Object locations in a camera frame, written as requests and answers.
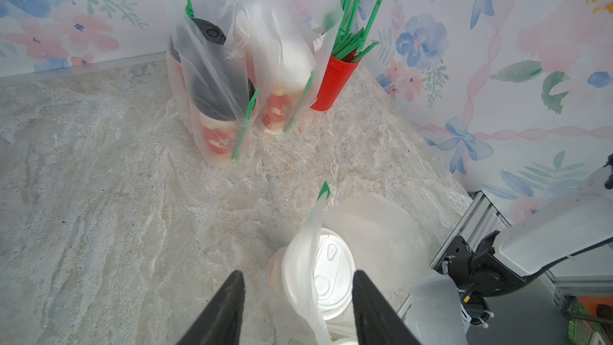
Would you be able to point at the green straw outside bag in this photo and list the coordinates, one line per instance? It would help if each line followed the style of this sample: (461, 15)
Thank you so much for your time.
(245, 124)
(301, 101)

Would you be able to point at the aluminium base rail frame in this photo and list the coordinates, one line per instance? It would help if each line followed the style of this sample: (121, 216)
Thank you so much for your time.
(481, 219)

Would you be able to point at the clear plastic carrier bag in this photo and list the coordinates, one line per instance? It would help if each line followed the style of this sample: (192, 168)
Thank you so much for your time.
(266, 26)

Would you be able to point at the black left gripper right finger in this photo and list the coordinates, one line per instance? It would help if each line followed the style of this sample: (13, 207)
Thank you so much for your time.
(375, 320)

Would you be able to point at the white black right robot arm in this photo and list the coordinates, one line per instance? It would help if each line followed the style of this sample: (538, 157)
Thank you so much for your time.
(508, 260)

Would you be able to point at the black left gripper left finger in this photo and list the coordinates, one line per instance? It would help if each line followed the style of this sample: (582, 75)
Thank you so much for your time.
(221, 320)

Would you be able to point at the black-lid red cup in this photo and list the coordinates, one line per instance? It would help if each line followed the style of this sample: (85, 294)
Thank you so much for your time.
(217, 116)
(200, 45)

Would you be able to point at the red straw holder cup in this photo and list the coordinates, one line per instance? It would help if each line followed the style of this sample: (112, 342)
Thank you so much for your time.
(338, 73)

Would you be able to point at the white-lid red cup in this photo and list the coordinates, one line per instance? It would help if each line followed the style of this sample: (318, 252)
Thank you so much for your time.
(290, 79)

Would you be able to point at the green plastic basket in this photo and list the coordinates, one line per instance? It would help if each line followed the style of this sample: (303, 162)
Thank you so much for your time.
(582, 332)

